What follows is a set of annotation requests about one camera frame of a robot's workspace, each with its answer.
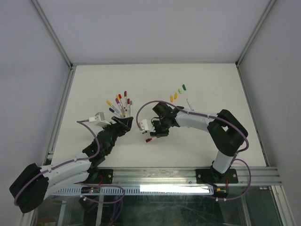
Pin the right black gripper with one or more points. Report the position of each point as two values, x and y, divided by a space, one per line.
157 133

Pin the yellow cap marker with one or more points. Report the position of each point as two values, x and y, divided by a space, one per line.
113 107

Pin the white slotted cable duct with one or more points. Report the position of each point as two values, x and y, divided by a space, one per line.
135 190

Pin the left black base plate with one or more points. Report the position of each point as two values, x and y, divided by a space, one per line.
99 176

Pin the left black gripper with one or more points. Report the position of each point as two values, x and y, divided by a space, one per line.
122 125

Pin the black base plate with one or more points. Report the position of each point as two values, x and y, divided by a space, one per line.
210 176
99 176

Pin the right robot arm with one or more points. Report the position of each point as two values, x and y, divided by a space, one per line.
227 133

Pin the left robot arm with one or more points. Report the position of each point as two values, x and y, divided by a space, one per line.
36 183

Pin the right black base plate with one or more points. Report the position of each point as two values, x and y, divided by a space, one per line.
210 176

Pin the aluminium front rail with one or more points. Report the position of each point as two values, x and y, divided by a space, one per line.
257 176

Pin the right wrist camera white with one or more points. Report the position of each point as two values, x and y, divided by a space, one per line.
146 126

